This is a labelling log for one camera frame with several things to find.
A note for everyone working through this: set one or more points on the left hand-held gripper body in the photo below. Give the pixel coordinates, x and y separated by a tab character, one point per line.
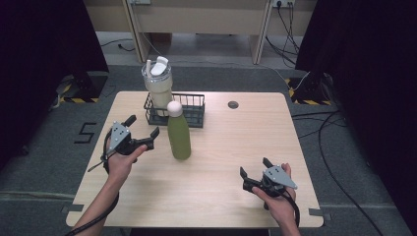
119	139

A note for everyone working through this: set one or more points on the cream tumbler with clear lid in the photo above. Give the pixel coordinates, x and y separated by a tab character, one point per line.
159	88

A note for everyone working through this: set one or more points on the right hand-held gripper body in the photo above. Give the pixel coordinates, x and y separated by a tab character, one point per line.
275	180

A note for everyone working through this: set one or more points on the black curtain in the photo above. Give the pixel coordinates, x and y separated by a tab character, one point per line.
39	65
370	82

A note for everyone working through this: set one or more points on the person's left hand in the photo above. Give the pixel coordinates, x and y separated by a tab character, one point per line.
123	164

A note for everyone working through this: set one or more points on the stand base with hazard tape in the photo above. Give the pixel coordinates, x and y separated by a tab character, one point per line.
311	90
90	87

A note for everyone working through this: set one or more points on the beige desk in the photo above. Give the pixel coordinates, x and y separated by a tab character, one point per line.
203	16

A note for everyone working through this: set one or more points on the green bottle with pink cap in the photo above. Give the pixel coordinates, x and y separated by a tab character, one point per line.
179	137

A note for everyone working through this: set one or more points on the person's right hand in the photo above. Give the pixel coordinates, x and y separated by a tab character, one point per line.
278	206

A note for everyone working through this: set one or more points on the grey tape strip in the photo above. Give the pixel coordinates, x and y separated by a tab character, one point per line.
319	213
72	208

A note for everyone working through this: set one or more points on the white wall power socket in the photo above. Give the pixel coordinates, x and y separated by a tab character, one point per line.
283	2

